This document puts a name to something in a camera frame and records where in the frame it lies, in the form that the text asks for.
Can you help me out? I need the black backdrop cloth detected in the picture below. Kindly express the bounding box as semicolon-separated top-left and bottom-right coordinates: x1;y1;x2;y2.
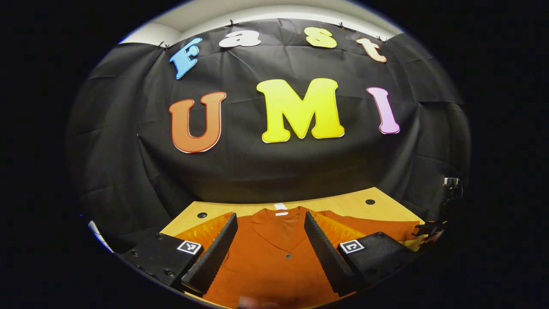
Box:
66;18;472;254

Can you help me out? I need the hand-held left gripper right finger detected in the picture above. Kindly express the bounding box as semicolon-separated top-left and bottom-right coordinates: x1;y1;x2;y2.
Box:
304;210;419;297

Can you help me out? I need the rust orange button shirt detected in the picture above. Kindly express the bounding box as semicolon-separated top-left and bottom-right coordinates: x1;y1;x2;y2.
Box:
204;206;442;309

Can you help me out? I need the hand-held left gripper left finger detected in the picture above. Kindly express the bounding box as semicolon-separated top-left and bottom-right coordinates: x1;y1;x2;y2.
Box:
120;212;239;297

